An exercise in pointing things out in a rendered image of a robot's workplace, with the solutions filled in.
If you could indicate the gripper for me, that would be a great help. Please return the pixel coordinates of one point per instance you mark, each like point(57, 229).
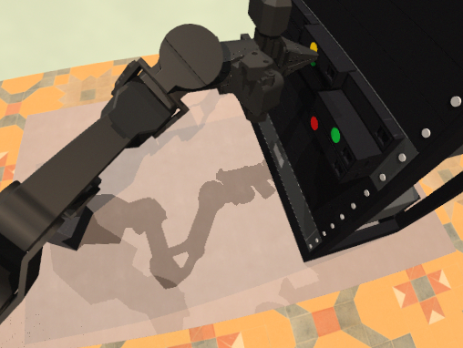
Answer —
point(271, 18)

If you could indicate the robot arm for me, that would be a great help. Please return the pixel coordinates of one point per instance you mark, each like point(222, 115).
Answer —
point(190, 57)

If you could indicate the black server rack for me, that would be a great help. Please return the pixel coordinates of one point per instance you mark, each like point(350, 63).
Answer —
point(393, 99)

